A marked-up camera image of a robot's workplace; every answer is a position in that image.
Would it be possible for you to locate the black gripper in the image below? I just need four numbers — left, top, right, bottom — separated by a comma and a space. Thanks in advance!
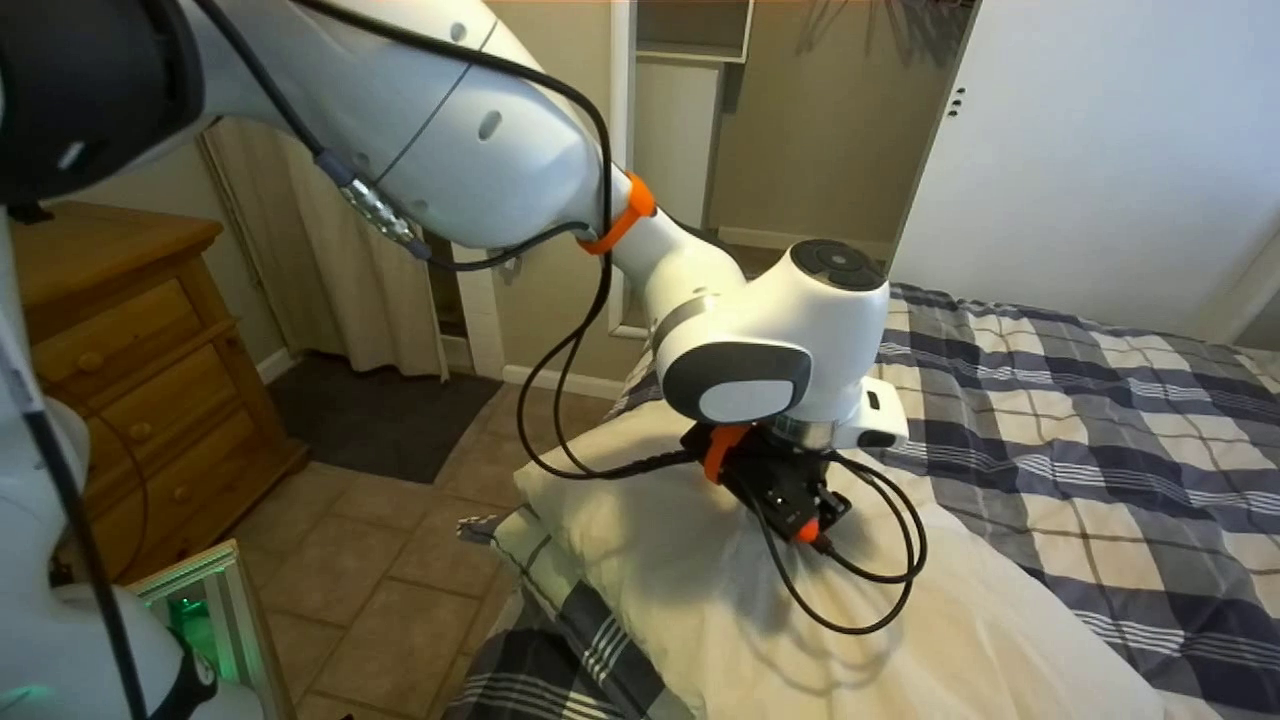
682, 422, 855, 554

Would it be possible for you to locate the white pillow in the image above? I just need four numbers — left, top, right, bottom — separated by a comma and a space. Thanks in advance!
512, 397, 1174, 720

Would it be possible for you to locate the large checked pillow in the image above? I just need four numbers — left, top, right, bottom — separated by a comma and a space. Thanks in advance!
451, 514, 672, 720

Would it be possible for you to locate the bed with plaid comforter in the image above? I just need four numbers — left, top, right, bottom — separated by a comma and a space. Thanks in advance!
444, 275, 1280, 720

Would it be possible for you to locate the dark floor mat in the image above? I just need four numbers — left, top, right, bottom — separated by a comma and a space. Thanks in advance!
266, 354, 506, 488

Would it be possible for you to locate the white closet door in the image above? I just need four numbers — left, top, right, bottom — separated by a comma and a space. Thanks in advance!
884, 0, 1280, 344

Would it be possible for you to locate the beige curtain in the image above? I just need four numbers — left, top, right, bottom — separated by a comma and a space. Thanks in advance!
197, 116, 451, 383

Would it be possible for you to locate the wooden dresser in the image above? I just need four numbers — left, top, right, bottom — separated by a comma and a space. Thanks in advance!
13, 199, 313, 590

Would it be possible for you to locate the black robot cable with orange clips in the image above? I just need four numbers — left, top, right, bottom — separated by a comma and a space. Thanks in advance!
17, 0, 933, 720

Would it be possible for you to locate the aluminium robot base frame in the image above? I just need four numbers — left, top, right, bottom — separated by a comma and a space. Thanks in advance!
134, 536, 294, 720

